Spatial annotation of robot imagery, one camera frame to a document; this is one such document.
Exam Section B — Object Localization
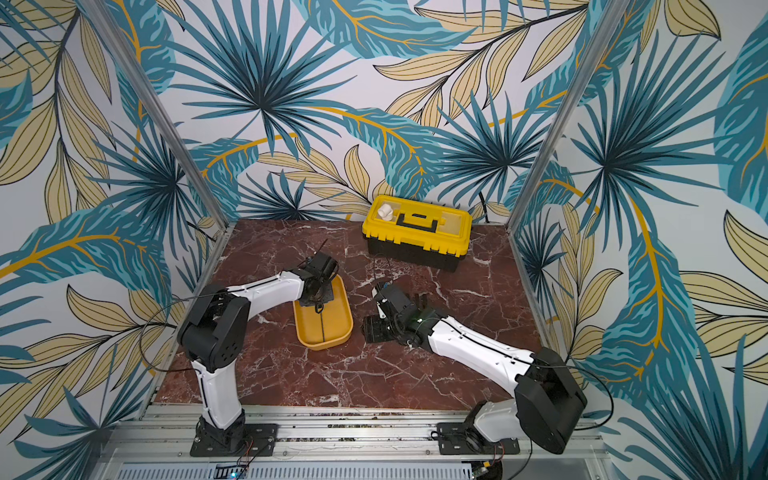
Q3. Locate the white tape roll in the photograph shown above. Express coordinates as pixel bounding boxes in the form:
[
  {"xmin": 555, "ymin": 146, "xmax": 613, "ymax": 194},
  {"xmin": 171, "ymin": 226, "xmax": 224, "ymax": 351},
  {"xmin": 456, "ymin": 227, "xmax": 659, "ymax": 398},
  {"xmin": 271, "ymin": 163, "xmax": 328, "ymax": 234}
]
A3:
[{"xmin": 377, "ymin": 203, "xmax": 394, "ymax": 222}]

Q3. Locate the yellow black toolbox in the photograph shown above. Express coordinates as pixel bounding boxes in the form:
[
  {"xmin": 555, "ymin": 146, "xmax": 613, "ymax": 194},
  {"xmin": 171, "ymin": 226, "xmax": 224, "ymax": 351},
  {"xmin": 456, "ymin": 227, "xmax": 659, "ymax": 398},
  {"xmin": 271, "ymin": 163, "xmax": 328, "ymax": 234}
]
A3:
[{"xmin": 362, "ymin": 195, "xmax": 472, "ymax": 272}]

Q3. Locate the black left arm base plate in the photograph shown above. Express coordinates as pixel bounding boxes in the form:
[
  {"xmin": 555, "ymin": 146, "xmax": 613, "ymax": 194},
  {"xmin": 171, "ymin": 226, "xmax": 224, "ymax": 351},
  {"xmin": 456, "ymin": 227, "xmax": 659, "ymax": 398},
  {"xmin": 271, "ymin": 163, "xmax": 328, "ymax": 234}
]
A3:
[{"xmin": 190, "ymin": 419, "xmax": 278, "ymax": 457}]

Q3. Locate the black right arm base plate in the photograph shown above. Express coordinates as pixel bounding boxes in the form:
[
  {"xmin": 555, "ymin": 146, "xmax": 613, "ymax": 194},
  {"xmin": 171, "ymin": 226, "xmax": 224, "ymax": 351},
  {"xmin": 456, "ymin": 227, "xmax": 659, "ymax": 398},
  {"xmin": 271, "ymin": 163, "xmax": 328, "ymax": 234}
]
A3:
[{"xmin": 430, "ymin": 422, "xmax": 520, "ymax": 456}]

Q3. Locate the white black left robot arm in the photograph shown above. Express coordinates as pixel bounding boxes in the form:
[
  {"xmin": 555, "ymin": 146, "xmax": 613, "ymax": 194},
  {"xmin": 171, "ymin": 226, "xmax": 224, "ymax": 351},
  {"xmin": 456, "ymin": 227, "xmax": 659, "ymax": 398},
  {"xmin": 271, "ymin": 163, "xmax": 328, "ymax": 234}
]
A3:
[{"xmin": 177, "ymin": 252, "xmax": 338, "ymax": 433}]

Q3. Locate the aluminium front rail frame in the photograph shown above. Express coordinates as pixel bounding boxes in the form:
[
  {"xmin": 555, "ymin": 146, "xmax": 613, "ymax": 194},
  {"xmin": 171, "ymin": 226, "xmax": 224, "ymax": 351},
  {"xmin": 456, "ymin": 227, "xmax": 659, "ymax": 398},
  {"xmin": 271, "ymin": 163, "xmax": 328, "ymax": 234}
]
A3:
[{"xmin": 90, "ymin": 405, "xmax": 619, "ymax": 479}]

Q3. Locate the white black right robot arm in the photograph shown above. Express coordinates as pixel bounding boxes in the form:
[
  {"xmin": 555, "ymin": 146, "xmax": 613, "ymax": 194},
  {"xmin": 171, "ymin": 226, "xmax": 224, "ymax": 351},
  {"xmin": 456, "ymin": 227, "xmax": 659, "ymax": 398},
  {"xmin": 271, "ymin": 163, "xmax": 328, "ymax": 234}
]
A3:
[{"xmin": 363, "ymin": 282, "xmax": 587, "ymax": 455}]

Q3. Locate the yellow black file tool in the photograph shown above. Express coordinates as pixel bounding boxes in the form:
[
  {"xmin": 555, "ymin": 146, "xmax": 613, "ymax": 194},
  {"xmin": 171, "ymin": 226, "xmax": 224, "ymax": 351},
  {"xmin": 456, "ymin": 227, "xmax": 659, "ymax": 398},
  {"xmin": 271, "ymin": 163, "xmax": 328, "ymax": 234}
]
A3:
[{"xmin": 314, "ymin": 302, "xmax": 325, "ymax": 340}]

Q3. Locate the yellow plastic storage tray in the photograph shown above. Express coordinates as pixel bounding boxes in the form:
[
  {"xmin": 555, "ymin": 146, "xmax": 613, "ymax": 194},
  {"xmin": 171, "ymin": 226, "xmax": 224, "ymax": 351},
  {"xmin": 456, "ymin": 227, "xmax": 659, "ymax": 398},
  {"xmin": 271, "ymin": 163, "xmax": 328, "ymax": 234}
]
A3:
[{"xmin": 293, "ymin": 276, "xmax": 354, "ymax": 351}]

